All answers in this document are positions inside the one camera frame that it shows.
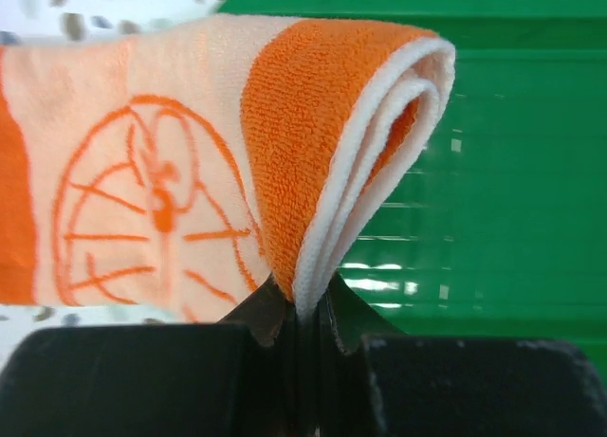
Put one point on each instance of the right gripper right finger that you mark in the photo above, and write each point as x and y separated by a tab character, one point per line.
379	381

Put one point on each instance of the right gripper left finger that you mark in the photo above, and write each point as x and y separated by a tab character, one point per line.
213	379

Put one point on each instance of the green plastic tray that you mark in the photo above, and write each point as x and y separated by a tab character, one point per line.
499	228

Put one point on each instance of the orange Doraemon towel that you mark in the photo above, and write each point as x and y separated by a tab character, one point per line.
185	167

